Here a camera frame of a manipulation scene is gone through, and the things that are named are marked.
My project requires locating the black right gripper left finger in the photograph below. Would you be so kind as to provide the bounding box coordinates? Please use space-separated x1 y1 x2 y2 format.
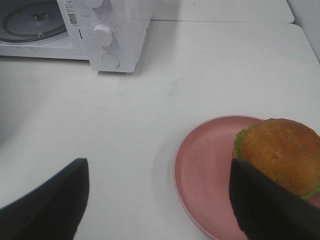
0 158 90 240

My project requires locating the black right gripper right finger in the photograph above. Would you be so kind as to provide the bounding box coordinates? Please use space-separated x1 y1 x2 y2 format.
229 158 320 240

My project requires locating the burger with lettuce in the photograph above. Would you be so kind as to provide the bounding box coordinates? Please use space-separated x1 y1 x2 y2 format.
232 118 320 199

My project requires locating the pink round plate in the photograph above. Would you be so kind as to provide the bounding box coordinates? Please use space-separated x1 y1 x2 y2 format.
174 115 320 240

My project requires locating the round white door release button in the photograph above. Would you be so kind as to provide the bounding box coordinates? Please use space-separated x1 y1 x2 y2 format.
101 53 120 69

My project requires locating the white microwave knob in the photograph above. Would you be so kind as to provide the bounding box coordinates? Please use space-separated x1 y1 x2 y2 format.
89 0 104 8
91 24 114 47

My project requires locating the white microwave oven body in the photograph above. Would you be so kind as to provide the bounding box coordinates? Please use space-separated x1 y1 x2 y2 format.
0 0 155 73

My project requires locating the white warning label sticker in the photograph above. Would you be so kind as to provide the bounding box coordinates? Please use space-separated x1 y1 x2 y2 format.
64 0 78 27

